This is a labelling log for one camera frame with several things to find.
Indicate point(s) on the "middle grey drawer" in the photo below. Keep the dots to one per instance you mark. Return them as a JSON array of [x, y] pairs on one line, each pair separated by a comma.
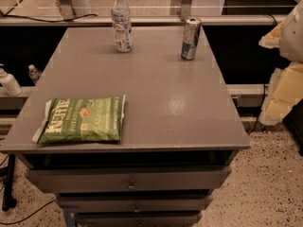
[[135, 203]]

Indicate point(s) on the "black stand leg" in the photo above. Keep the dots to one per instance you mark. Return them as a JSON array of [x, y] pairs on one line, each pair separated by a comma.
[[7, 173]]

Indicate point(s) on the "clear plastic water bottle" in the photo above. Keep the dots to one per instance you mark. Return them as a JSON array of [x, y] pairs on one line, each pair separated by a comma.
[[121, 20]]

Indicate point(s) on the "white bottle on shelf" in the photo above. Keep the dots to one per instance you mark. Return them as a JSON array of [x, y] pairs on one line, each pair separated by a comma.
[[9, 82]]

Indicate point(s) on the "green jalapeno chip bag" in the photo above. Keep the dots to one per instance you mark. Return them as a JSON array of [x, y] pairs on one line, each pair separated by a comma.
[[81, 120]]

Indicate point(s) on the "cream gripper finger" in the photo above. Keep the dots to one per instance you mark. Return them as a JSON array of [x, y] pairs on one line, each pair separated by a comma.
[[285, 90], [272, 38]]

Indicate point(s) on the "silver blue redbull can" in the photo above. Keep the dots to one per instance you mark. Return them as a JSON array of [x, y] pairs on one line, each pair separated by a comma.
[[191, 36]]

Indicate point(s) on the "grey drawer cabinet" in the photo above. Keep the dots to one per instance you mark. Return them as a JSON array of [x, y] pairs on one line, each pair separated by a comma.
[[177, 112]]

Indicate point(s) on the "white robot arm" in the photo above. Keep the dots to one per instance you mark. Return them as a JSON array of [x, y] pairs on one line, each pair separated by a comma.
[[291, 40]]

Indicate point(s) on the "bottom grey drawer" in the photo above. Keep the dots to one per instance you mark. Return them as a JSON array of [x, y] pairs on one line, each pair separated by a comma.
[[138, 220]]

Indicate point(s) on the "top grey drawer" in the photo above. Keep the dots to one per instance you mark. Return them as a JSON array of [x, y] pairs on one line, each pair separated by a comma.
[[129, 179]]

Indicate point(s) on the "grey drawer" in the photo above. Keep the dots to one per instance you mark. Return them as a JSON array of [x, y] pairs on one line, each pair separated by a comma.
[[129, 179], [138, 220], [135, 203]]

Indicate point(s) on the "small clear bottle on shelf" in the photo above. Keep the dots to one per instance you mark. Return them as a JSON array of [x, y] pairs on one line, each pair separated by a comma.
[[34, 73]]

